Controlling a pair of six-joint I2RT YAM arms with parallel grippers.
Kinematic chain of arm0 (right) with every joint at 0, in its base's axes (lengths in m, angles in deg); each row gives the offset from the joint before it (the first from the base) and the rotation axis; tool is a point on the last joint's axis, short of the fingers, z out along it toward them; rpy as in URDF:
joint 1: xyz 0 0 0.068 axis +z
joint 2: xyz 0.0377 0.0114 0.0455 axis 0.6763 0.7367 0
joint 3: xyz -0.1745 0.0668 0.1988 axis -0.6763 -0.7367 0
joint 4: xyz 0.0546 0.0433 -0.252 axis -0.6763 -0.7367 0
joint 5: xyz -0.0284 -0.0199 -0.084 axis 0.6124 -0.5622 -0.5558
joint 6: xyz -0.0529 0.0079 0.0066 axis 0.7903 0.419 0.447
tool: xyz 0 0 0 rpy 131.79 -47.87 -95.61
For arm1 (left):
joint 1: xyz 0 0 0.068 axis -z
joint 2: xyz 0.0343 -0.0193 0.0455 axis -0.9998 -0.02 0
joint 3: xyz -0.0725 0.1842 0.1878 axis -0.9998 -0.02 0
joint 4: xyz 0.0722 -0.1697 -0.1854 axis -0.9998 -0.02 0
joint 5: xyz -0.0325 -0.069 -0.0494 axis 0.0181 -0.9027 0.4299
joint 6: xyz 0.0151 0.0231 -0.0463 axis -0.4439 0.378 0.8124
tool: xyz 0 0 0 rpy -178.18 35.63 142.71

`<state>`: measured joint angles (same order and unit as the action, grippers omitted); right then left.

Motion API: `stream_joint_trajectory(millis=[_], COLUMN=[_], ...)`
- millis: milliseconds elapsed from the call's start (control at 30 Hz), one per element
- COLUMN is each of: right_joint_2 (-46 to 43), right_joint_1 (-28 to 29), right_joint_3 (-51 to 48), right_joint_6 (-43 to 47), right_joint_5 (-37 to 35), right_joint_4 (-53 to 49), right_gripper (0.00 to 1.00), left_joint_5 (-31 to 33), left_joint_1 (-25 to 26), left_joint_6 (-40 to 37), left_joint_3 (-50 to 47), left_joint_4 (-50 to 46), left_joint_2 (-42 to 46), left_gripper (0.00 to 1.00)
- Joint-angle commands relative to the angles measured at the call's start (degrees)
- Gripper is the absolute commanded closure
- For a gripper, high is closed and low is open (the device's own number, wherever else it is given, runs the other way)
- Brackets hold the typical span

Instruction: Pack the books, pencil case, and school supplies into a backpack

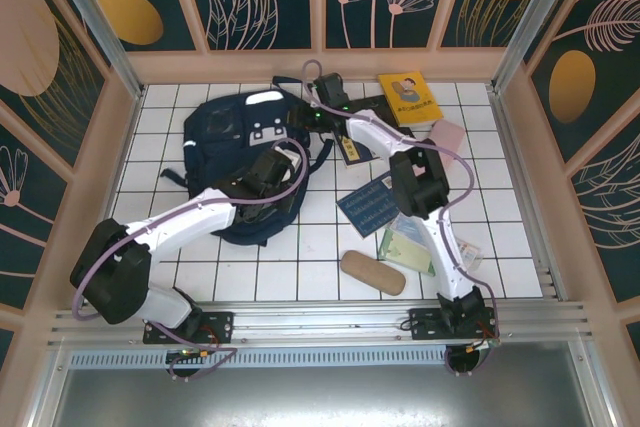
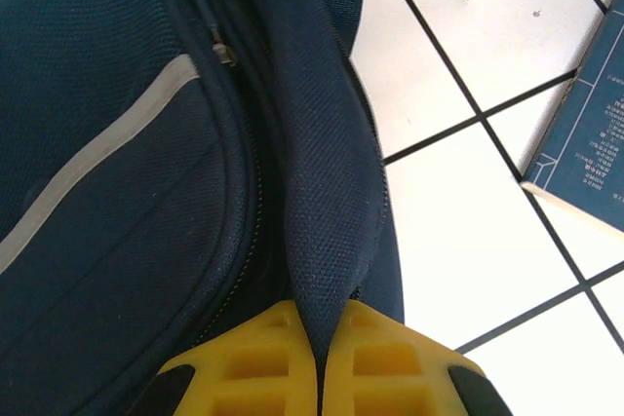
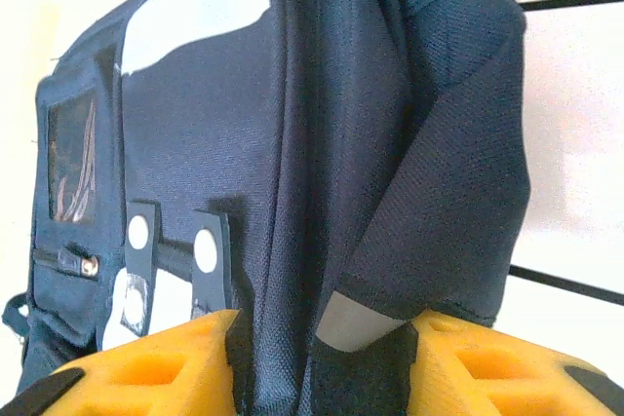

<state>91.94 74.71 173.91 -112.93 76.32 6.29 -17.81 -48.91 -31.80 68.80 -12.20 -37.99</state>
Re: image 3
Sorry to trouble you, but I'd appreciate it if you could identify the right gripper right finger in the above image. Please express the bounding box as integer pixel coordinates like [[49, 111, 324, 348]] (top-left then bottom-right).
[[403, 311, 624, 416]]

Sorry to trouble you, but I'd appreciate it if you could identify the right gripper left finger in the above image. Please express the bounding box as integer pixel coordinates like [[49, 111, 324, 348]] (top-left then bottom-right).
[[0, 309, 255, 416]]

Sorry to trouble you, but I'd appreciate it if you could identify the navy blue backpack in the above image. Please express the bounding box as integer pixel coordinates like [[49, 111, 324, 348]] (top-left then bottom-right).
[[0, 0, 532, 416]]

